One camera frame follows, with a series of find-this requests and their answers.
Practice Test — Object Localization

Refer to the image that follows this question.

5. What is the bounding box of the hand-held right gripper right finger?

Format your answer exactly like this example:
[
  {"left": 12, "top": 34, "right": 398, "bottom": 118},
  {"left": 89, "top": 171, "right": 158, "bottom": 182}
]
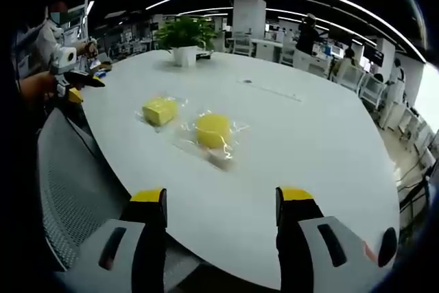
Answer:
[{"left": 275, "top": 186, "right": 399, "bottom": 293}]

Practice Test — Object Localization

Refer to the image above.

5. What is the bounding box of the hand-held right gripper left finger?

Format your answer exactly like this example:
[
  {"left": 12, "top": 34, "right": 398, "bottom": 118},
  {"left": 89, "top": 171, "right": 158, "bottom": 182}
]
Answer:
[{"left": 67, "top": 188, "right": 168, "bottom": 293}]

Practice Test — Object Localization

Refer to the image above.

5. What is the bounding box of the yellow rectangular silicone block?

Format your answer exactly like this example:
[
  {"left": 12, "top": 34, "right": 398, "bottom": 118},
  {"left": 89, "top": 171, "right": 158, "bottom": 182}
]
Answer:
[{"left": 141, "top": 97, "right": 180, "bottom": 127}]

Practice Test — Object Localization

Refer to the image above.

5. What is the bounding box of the clear plastic silicone block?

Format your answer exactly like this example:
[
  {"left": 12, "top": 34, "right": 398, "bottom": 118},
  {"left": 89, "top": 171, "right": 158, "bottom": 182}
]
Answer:
[{"left": 204, "top": 147, "right": 237, "bottom": 172}]

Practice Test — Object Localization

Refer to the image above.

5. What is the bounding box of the yellow round silicone block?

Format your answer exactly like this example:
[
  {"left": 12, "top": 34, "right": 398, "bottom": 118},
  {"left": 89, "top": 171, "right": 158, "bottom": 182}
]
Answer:
[{"left": 195, "top": 113, "right": 231, "bottom": 150}]

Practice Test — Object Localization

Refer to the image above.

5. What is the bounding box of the grey mesh office chair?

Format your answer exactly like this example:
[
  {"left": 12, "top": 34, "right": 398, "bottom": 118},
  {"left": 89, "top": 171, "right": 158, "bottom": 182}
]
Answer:
[{"left": 36, "top": 106, "right": 134, "bottom": 272}]

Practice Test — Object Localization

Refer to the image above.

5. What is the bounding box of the potted green plant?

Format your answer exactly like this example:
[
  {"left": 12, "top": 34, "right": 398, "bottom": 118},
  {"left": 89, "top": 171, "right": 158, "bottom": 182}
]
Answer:
[{"left": 154, "top": 14, "right": 220, "bottom": 67}]

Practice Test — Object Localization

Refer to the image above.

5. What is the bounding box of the white office chair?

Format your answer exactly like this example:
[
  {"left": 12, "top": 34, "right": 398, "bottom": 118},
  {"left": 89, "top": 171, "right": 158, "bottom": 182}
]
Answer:
[
  {"left": 358, "top": 75, "right": 388, "bottom": 110},
  {"left": 337, "top": 65, "right": 366, "bottom": 93}
]

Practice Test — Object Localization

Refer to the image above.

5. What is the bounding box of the white square pillar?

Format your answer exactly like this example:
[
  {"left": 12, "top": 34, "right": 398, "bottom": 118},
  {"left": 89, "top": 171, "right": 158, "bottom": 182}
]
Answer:
[{"left": 233, "top": 0, "right": 267, "bottom": 54}]

